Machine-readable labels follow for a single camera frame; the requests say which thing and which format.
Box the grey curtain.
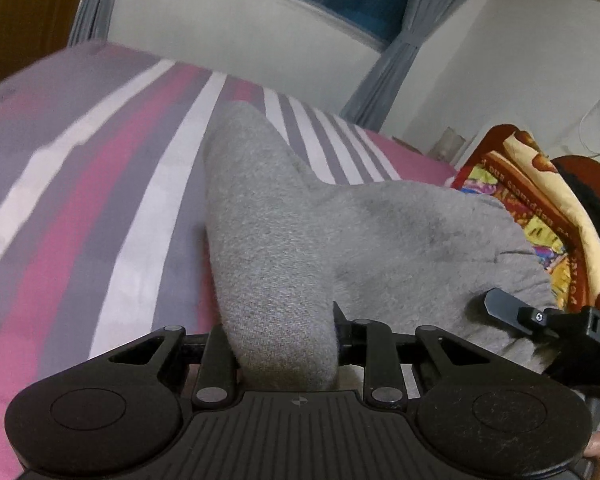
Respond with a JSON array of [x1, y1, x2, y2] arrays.
[[340, 0, 463, 132], [69, 0, 128, 48]]

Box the grey pants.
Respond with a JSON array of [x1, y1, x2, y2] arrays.
[[202, 100, 556, 395]]

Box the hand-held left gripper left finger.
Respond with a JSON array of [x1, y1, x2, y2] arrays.
[[109, 325, 247, 409]]

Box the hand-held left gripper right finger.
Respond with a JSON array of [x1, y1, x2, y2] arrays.
[[332, 301, 481, 407]]

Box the white wall socket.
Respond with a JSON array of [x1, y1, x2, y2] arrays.
[[429, 126, 467, 162]]

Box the striped pink grey bed sheet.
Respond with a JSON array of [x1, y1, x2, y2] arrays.
[[0, 40, 458, 480]]

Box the white cable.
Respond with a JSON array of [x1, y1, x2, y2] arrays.
[[577, 76, 600, 157]]

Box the colourful printed blanket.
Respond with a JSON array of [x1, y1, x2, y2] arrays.
[[450, 124, 600, 322]]

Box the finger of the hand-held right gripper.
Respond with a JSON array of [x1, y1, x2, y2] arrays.
[[483, 288, 592, 343]]

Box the brown wooden door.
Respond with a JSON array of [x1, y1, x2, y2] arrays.
[[0, 0, 97, 92]]

